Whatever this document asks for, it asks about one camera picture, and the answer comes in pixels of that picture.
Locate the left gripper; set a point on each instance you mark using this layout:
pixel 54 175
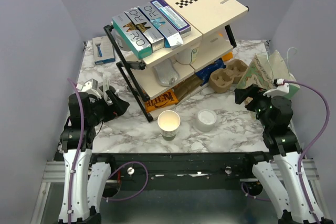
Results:
pixel 118 107

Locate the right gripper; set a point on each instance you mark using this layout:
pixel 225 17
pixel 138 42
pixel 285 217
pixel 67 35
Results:
pixel 241 94

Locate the stack of green paper cups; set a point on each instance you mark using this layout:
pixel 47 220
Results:
pixel 168 122

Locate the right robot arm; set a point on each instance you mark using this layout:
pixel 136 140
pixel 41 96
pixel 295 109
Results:
pixel 293 203

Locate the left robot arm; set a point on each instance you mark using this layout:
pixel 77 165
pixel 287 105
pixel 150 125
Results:
pixel 85 175

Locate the grey straw holder cup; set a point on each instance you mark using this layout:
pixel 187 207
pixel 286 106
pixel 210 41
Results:
pixel 105 87

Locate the cardboard cup carrier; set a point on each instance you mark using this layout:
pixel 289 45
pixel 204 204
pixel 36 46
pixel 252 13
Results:
pixel 223 78

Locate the green Fresh paper bag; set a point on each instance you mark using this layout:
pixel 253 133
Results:
pixel 264 69

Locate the orange yellow snack bag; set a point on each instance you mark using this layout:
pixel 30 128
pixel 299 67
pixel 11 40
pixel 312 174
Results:
pixel 227 57

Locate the blue Doritos bag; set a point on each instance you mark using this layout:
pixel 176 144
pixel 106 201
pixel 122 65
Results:
pixel 204 74

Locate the stack of white plastic lids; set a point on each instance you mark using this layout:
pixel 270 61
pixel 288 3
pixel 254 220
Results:
pixel 206 120

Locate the blue razor package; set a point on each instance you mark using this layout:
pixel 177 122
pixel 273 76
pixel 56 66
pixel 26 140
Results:
pixel 102 50

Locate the brown chips bag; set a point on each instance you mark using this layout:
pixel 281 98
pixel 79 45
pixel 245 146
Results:
pixel 185 87

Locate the beige three-tier shelf rack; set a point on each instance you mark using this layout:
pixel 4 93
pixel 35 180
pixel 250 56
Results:
pixel 210 23

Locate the teal RiO box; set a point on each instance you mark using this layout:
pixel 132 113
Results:
pixel 132 36

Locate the white patterned paper cup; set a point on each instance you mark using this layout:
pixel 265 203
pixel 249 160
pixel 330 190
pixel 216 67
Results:
pixel 189 55

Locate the silver blue RiO box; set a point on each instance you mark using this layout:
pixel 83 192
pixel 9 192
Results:
pixel 172 38

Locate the purple white box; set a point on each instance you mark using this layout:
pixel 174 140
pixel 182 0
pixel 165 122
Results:
pixel 178 22

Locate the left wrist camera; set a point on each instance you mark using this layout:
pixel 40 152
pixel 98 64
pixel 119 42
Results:
pixel 90 87

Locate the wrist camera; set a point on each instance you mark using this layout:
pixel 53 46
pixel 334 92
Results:
pixel 90 87
pixel 281 89

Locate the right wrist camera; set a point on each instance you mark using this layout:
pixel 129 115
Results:
pixel 281 89

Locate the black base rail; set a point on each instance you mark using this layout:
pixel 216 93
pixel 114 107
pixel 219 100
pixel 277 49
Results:
pixel 193 171

